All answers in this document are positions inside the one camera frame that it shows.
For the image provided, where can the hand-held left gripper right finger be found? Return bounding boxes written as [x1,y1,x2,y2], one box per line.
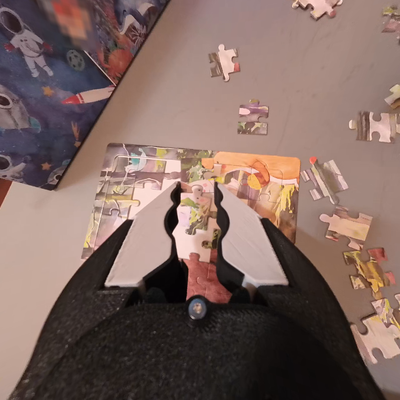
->
[213,181,289,287]

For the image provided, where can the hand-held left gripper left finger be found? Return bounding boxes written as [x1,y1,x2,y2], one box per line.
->
[104,181,182,288]

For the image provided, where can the forest animal jigsaw puzzle board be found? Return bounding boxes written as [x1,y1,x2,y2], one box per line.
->
[81,143,301,304]

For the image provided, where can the green yellow puzzle piece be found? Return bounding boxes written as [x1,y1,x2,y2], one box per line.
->
[176,192,221,235]

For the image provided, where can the orange green puzzle piece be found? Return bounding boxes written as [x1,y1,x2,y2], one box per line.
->
[180,156,219,192]

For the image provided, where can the grey desk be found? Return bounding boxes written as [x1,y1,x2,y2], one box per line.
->
[0,0,400,385]

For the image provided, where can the yellow red puzzle piece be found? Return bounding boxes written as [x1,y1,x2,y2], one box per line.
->
[343,247,396,300]

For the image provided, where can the purple green puzzle piece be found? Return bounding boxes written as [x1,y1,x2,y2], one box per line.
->
[237,99,270,135]

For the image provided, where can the small yellow grey puzzle piece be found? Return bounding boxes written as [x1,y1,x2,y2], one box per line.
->
[371,297,400,329]

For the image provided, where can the large white grey puzzle piece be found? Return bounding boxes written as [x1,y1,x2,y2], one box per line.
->
[350,308,400,364]

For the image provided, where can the grey striped puzzle piece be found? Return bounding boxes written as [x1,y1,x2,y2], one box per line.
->
[348,111,400,144]

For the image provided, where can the dark blue illustrated puzzle box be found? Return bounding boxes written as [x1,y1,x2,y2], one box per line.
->
[0,0,171,191]

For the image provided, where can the pale green puzzle piece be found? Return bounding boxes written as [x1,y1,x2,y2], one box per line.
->
[384,84,400,110]

